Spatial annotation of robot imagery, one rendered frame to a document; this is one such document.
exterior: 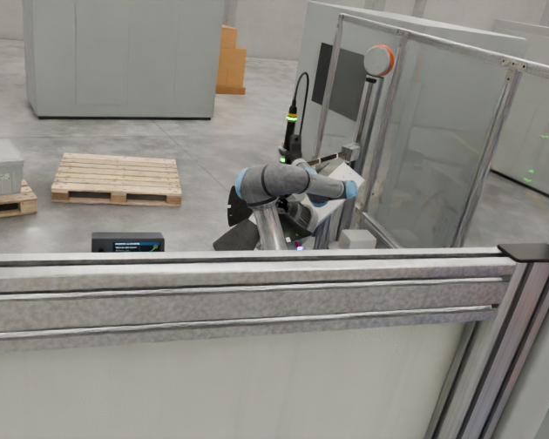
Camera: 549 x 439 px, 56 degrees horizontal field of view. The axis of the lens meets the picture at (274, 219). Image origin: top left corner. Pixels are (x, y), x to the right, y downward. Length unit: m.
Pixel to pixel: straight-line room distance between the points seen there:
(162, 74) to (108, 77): 0.78
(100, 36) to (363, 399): 7.36
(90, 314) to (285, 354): 0.18
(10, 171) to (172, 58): 3.75
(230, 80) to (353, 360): 10.28
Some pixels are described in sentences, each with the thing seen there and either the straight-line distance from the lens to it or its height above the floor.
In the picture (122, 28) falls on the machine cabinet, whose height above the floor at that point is 1.29.
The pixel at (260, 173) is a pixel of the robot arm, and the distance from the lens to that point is 1.80.
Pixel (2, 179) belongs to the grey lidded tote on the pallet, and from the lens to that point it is 5.02.
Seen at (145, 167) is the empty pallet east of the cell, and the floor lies 0.14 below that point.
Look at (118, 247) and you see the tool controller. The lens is 1.97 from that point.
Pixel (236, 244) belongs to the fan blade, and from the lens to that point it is 2.52.
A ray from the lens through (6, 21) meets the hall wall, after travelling 14.27.
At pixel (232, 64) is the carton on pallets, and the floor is 0.56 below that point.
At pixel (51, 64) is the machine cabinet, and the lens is 7.68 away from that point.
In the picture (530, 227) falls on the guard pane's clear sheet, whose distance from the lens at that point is 2.14.
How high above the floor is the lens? 2.18
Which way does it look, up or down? 25 degrees down
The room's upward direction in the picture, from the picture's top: 9 degrees clockwise
